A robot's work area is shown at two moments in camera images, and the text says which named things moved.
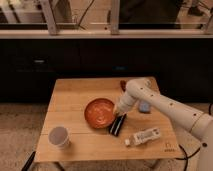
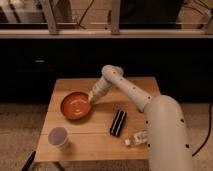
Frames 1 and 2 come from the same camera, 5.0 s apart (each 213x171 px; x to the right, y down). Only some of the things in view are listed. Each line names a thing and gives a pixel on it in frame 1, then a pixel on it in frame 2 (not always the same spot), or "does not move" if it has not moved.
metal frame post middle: [115, 11] does not move
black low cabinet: [29, 67] does not move
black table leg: [28, 163] does not move
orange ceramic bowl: [99, 113] -> [76, 105]
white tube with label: [143, 136] does not move
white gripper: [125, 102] -> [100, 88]
